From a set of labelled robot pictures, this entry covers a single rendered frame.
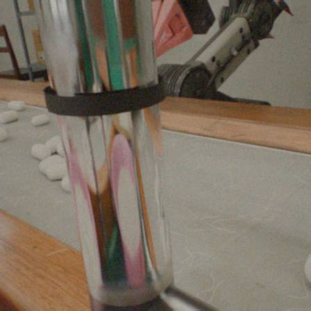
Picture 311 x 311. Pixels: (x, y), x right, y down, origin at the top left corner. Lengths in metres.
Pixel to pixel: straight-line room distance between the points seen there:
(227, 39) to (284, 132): 0.49
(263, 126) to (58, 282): 0.35
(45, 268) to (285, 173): 0.27
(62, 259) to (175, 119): 0.37
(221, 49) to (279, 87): 1.68
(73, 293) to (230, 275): 0.11
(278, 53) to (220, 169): 2.16
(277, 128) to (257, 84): 2.15
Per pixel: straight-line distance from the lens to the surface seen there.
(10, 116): 0.77
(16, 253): 0.29
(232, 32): 0.97
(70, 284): 0.25
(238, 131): 0.53
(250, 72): 2.67
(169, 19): 0.57
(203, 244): 0.31
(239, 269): 0.28
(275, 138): 0.50
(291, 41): 2.53
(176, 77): 0.85
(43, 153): 0.52
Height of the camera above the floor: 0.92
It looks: 21 degrees down
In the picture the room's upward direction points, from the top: 5 degrees counter-clockwise
